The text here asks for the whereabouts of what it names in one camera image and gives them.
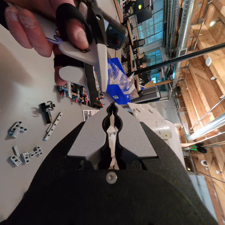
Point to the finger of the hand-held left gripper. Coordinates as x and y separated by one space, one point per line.
91 84
102 68

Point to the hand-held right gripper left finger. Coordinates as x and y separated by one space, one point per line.
87 138

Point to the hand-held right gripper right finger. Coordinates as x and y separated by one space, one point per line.
135 138

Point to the black lego piece with hooks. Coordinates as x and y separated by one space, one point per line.
46 110

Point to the black and orange lego model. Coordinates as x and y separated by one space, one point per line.
79 94

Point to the lego sticker sheet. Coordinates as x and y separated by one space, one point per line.
88 114

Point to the long grey lego beam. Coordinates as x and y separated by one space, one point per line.
52 126

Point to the short grey lego beam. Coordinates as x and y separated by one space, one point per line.
36 151

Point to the small grey lego connector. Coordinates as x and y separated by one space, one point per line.
15 160
16 150
25 157

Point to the grey angled lego beam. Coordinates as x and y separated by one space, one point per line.
16 128

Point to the person's left hand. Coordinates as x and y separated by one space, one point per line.
35 21

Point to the clear plastic bags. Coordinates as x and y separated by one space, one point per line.
123 77

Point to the blue plastic bin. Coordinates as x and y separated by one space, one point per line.
116 93

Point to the white machine base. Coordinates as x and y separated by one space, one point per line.
158 123

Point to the black equipment case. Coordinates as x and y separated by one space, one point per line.
147 94

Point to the black computer monitor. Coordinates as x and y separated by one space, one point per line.
143 12

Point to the white ceiling pipe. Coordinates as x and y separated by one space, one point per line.
207 128

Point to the black pole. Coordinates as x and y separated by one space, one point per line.
175 60

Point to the silver ventilation duct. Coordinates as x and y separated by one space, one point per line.
184 26

